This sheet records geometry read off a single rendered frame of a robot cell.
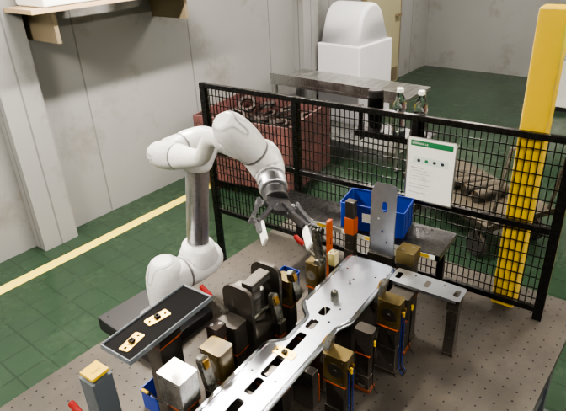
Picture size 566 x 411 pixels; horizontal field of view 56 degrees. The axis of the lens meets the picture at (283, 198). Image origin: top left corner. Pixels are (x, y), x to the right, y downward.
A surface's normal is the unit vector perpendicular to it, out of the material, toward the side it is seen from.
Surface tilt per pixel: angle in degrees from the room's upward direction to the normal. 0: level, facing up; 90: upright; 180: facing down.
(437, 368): 0
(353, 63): 90
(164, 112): 90
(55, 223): 90
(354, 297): 0
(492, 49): 90
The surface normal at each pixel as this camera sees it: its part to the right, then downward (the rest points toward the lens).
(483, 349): -0.04, -0.89
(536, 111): -0.57, 0.40
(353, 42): -0.66, 0.20
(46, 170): 0.78, 0.25
